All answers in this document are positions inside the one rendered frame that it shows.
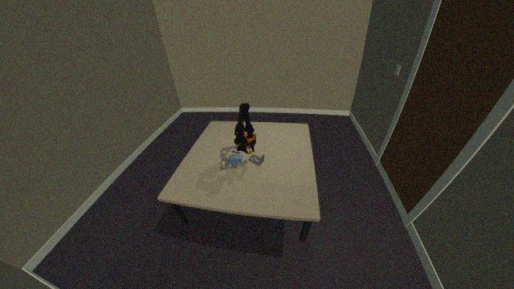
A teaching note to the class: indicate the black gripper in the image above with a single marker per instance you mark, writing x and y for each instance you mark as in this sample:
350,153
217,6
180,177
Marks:
247,142

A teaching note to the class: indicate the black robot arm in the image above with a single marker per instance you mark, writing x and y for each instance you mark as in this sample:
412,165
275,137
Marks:
243,113

